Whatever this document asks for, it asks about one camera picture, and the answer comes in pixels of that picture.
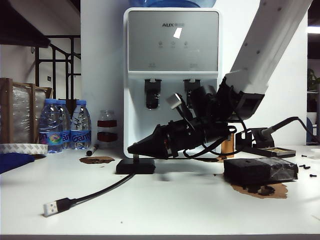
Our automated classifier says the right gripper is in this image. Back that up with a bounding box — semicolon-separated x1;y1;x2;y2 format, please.
127;117;231;160

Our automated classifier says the black sponge block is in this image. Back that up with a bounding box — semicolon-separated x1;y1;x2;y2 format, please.
223;157;299;186

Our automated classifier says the black USB hub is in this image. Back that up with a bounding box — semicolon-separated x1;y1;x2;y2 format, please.
115;159;156;175

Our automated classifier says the clear jar with red bands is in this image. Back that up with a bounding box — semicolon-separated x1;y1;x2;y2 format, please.
96;109;118;150

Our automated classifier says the black marker pen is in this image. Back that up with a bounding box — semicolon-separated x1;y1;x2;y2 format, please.
85;143;99;157

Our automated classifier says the clear water bottle blue cap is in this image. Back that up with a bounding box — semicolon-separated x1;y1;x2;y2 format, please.
56;99;72;150
38;98;63;154
69;99;92;151

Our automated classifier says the gold metal cylinder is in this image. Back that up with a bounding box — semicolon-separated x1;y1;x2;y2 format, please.
221;139;236;159

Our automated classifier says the white AUX water dispenser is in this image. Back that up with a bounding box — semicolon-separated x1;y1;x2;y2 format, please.
122;7;222;160

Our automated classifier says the black soldering iron stand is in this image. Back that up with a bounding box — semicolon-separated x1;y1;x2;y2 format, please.
236;127;296;158

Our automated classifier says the black soldering iron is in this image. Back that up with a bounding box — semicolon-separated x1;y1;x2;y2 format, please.
257;116;301;141

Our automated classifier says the white double-sided tape roll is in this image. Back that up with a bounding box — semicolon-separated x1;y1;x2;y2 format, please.
0;143;48;156

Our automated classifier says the brown paper with black pieces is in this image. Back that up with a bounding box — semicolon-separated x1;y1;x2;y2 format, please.
229;182;288;200

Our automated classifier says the wooden crate with plastic wrap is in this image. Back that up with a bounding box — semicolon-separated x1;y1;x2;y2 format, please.
0;77;54;146

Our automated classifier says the black stair railing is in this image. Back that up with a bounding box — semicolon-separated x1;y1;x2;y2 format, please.
34;35;81;102

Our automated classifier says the blue cloth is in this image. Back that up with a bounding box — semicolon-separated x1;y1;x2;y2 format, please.
0;152;35;175

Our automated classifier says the blue round background object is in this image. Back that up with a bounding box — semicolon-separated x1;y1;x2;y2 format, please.
306;117;314;145

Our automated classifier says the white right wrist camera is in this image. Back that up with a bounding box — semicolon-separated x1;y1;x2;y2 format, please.
165;92;185;110

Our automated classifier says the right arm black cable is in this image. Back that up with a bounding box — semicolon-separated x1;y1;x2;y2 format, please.
183;124;251;161

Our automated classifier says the black USB hub cable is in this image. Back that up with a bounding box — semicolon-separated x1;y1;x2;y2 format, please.
42;173;135;218

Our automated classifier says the black soldering iron cable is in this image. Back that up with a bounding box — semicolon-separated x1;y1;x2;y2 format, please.
296;117;320;147

